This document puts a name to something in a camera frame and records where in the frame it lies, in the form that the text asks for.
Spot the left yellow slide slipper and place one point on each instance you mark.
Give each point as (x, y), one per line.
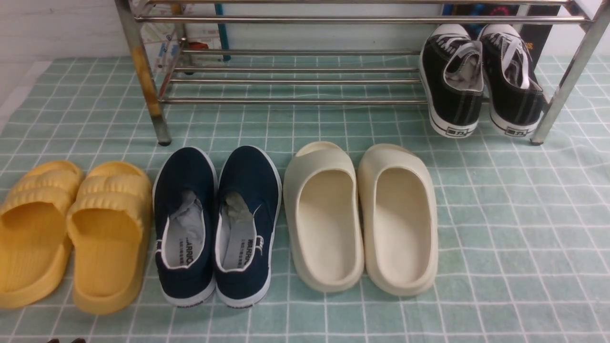
(34, 243)

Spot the white printed box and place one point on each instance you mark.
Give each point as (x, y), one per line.
(161, 38)

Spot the right navy canvas shoe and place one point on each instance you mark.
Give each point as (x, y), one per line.
(249, 201)

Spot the right yellow slide slipper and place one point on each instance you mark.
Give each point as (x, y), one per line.
(109, 225)

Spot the black canvas sneaker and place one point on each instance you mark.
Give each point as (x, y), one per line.
(516, 98)
(450, 68)

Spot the steel shoe rack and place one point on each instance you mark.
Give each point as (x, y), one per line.
(132, 18)

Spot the right cream foam slipper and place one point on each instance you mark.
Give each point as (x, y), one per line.
(399, 212)

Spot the navy canvas shoe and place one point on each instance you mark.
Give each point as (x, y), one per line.
(184, 194)
(249, 201)

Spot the left cream foam slipper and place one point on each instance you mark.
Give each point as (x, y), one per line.
(322, 209)

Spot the left navy canvas shoe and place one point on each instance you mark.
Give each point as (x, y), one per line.
(184, 194)

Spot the green checkered cloth mat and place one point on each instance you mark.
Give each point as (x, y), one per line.
(523, 230)

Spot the cream foam slipper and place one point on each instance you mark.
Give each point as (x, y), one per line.
(322, 209)
(399, 212)

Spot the yellow slide slipper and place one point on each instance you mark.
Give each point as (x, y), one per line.
(109, 225)
(34, 243)

